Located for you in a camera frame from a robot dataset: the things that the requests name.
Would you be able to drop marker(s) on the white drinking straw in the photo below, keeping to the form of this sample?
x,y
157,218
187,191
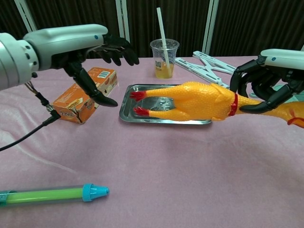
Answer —
x,y
162,26

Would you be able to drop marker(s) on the stainless steel tray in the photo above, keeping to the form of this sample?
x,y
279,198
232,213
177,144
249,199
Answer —
x,y
161,102

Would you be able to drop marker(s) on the teal hand brush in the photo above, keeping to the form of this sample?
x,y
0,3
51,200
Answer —
x,y
299,97

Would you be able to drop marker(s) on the white folding laptop stand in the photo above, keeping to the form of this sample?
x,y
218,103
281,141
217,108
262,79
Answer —
x,y
204,64

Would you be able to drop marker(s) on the orange cardboard box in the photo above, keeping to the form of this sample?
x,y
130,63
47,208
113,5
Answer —
x,y
71,104

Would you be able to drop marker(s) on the black pleated curtain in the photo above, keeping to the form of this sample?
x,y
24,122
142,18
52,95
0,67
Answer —
x,y
71,12

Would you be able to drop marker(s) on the yellow rubber chicken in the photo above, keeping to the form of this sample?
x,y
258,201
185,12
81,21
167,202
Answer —
x,y
197,102

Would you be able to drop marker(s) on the white frame pole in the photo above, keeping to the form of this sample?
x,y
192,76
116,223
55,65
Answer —
x,y
210,26
123,19
26,15

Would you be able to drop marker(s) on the pink tablecloth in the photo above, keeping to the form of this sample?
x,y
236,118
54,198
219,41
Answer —
x,y
166,171

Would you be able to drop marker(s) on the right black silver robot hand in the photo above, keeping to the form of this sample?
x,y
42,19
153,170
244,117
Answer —
x,y
285,59

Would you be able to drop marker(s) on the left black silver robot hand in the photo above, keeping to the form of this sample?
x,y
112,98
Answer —
x,y
66,40

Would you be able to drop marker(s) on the green and blue marker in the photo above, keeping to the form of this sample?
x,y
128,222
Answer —
x,y
47,194

